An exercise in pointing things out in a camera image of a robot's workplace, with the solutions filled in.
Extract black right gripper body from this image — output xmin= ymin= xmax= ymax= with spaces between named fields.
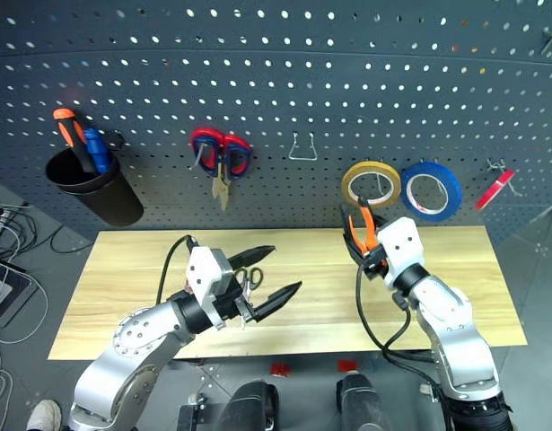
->
xmin=356 ymin=244 xmax=391 ymax=282

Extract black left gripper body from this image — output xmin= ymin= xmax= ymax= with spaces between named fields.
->
xmin=211 ymin=251 xmax=260 ymax=331

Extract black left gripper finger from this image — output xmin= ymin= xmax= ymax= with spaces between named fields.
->
xmin=227 ymin=244 xmax=277 ymax=273
xmin=251 ymin=281 xmax=303 ymax=322

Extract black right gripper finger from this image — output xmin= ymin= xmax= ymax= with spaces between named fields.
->
xmin=359 ymin=197 xmax=388 ymax=237
xmin=339 ymin=204 xmax=365 ymax=265

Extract orange handled pliers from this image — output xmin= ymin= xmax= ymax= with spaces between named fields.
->
xmin=346 ymin=197 xmax=391 ymax=280

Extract yellow tape roll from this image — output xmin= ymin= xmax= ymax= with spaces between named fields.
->
xmin=340 ymin=161 xmax=402 ymax=207

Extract blue tape roll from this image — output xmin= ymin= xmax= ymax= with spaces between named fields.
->
xmin=400 ymin=161 xmax=463 ymax=222

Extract red tape roll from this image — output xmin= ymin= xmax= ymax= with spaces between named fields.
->
xmin=475 ymin=168 xmax=516 ymax=212

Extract dark grey perforated pegboard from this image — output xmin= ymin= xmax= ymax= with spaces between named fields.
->
xmin=0 ymin=0 xmax=552 ymax=247

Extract red and blue scissors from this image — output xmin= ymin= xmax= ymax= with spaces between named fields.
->
xmin=188 ymin=128 xmax=252 ymax=212

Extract dark rounded shape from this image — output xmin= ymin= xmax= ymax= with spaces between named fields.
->
xmin=217 ymin=379 xmax=281 ymax=431
xmin=336 ymin=373 xmax=391 ymax=431

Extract metal double peg hook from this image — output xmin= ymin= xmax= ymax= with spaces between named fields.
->
xmin=486 ymin=156 xmax=523 ymax=198

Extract black plastic cup holder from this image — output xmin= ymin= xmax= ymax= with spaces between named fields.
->
xmin=44 ymin=147 xmax=145 ymax=227

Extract white shoe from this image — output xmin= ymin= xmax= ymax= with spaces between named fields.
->
xmin=25 ymin=399 xmax=63 ymax=431

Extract black flat box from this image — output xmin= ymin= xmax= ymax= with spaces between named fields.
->
xmin=0 ymin=259 xmax=39 ymax=328

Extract orange and black screwdriver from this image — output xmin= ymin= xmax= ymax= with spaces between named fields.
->
xmin=52 ymin=108 xmax=97 ymax=175

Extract small grey handled scissors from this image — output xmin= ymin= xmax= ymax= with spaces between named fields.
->
xmin=233 ymin=266 xmax=264 ymax=300

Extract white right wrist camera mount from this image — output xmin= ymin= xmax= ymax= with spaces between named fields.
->
xmin=376 ymin=217 xmax=427 ymax=288

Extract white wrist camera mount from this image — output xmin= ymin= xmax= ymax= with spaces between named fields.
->
xmin=376 ymin=217 xmax=427 ymax=288
xmin=184 ymin=245 xmax=226 ymax=332

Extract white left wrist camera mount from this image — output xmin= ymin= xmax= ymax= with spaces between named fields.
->
xmin=184 ymin=245 xmax=226 ymax=332

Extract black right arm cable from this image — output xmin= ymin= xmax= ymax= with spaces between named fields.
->
xmin=355 ymin=262 xmax=443 ymax=392

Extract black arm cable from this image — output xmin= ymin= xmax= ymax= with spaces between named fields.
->
xmin=155 ymin=234 xmax=200 ymax=307
xmin=355 ymin=262 xmax=443 ymax=392

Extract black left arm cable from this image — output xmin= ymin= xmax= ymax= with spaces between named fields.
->
xmin=155 ymin=234 xmax=200 ymax=307

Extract empty wire loop hook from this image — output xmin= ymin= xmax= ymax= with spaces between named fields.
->
xmin=287 ymin=130 xmax=319 ymax=161

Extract blue handled screwdriver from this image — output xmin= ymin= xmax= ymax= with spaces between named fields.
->
xmin=83 ymin=128 xmax=114 ymax=175

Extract tangled floor cables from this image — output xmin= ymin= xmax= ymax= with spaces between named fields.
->
xmin=0 ymin=201 xmax=95 ymax=431

